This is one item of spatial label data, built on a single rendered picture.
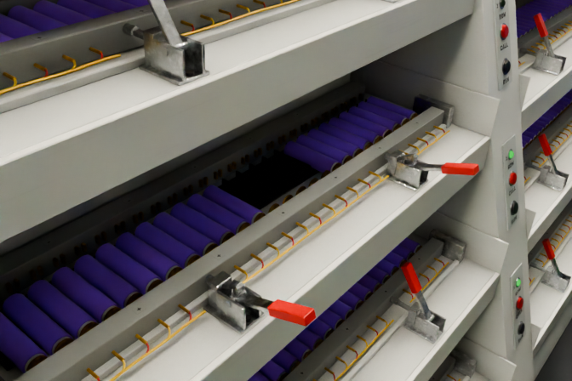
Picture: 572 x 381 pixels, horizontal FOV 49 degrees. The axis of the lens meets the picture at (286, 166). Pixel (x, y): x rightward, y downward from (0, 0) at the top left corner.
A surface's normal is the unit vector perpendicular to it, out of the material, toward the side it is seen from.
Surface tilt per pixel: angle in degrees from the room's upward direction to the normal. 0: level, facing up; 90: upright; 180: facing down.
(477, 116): 90
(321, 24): 17
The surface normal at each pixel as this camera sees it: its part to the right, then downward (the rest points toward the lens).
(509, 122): 0.75, 0.10
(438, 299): 0.04, -0.85
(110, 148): 0.77, 0.36
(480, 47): -0.63, 0.38
